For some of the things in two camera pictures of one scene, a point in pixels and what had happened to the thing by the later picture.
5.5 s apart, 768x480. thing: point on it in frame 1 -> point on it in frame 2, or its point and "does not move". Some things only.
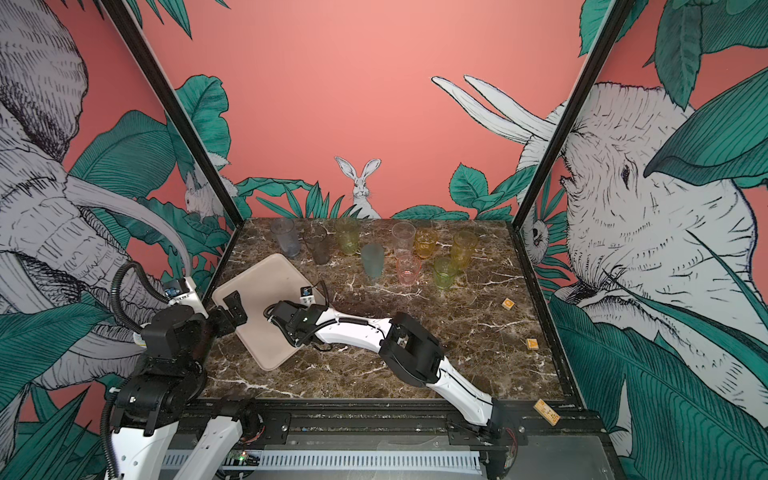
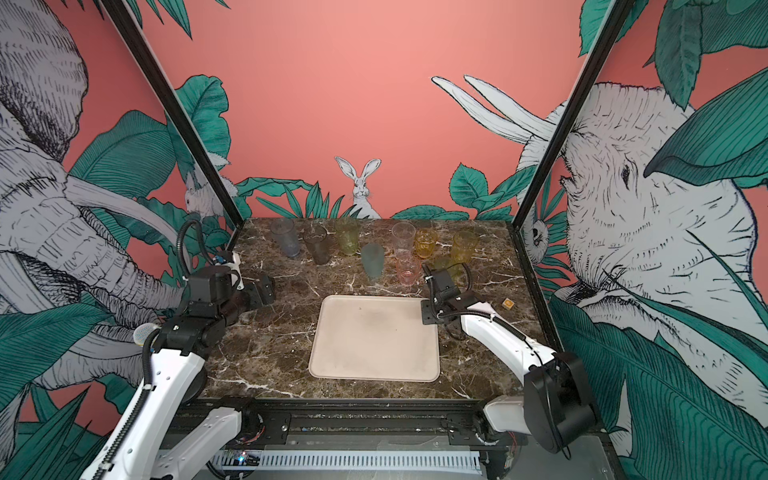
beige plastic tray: (271, 280) -> (375, 338)
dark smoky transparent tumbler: (317, 240) does not move
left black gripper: (227, 324) -> (256, 299)
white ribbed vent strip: (339, 461) does not move
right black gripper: (293, 338) -> (427, 315)
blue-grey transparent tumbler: (288, 236) does not move
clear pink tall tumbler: (403, 233) does not move
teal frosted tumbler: (373, 259) does not move
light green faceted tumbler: (347, 232) does not move
